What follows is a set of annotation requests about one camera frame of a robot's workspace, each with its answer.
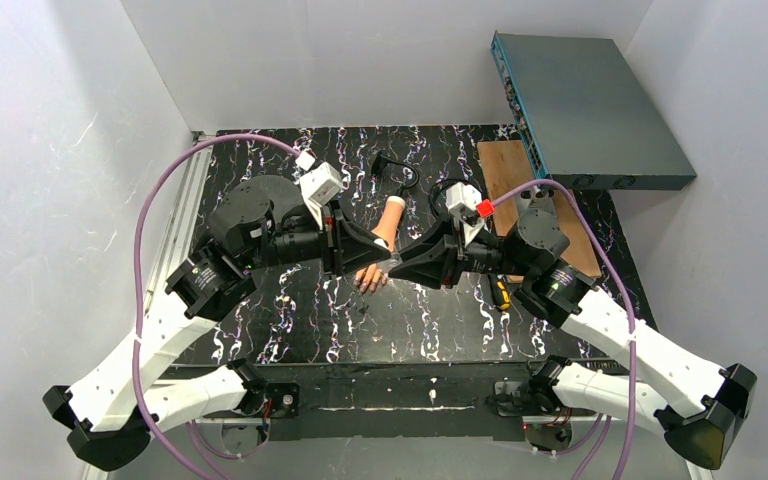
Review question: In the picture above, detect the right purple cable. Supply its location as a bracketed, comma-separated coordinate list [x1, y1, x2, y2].
[489, 178, 638, 480]

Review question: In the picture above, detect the metal stand mount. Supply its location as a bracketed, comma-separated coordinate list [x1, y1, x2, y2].
[514, 186, 557, 217]

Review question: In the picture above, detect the purple cable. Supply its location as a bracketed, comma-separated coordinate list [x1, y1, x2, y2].
[489, 178, 638, 480]
[132, 133, 306, 480]

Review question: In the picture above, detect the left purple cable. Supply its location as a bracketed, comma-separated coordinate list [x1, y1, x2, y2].
[132, 133, 306, 480]

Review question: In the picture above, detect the clear nail polish bottle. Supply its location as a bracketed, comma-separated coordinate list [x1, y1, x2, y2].
[380, 254, 402, 272]

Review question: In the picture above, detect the wooden board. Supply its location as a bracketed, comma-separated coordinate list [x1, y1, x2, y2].
[477, 140, 602, 278]

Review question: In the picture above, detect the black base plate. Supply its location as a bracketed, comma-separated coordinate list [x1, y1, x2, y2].
[257, 362, 530, 441]

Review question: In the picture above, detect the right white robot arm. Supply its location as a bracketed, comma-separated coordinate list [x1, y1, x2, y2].
[390, 209, 757, 470]

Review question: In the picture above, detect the yellow black screwdriver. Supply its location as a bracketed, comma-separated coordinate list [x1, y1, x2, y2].
[487, 274, 511, 312]

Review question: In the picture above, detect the coiled black cable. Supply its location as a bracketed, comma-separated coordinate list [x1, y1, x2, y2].
[428, 178, 489, 227]

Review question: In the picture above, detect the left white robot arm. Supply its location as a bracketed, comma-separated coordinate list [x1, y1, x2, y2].
[43, 176, 390, 472]

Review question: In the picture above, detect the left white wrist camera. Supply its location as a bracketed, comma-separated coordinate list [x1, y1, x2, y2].
[295, 151, 343, 231]

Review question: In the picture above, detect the grey round disc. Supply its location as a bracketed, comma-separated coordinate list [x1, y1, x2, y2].
[240, 175, 307, 220]

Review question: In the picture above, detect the black cable with plug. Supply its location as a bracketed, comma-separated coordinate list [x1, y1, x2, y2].
[370, 150, 422, 198]

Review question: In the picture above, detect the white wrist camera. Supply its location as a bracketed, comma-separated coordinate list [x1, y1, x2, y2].
[295, 151, 343, 231]
[445, 182, 495, 246]

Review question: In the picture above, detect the blue network switch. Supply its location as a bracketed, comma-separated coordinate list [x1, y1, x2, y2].
[491, 32, 697, 191]

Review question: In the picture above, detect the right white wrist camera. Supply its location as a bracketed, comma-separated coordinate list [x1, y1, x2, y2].
[445, 182, 495, 246]

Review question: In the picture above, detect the mannequin hand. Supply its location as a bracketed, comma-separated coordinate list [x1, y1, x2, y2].
[354, 196, 406, 294]

